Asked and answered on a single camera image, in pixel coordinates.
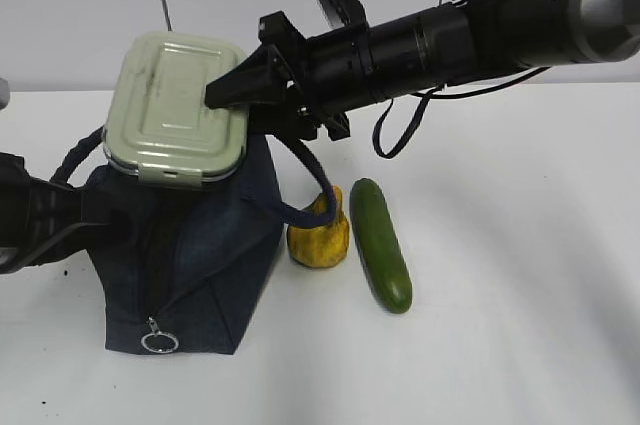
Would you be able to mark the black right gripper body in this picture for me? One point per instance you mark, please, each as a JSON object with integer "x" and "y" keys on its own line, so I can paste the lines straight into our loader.
{"x": 290, "y": 62}

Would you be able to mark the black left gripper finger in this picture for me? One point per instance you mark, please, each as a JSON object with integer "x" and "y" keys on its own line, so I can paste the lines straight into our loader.
{"x": 110, "y": 213}

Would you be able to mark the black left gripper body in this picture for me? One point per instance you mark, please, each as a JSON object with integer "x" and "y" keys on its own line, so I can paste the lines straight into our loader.
{"x": 54, "y": 218}

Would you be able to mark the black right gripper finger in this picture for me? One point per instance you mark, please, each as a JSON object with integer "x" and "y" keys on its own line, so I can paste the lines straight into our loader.
{"x": 253, "y": 81}
{"x": 273, "y": 117}

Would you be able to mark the navy blue lunch bag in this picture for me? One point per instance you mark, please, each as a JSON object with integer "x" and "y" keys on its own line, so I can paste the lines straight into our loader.
{"x": 182, "y": 271}

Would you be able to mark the green lid glass food container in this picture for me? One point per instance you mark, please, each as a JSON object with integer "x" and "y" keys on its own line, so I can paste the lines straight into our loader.
{"x": 159, "y": 128}

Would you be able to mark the yellow squash toy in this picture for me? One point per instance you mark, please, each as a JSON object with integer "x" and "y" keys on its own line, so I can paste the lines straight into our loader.
{"x": 322, "y": 247}

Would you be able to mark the green cucumber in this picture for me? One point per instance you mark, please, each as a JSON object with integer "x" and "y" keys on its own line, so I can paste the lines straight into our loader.
{"x": 379, "y": 248}

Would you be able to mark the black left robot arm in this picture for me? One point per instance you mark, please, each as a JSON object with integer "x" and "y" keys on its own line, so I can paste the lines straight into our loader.
{"x": 15, "y": 190}

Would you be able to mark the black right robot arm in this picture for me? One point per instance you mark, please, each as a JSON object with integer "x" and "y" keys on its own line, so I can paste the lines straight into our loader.
{"x": 464, "y": 41}

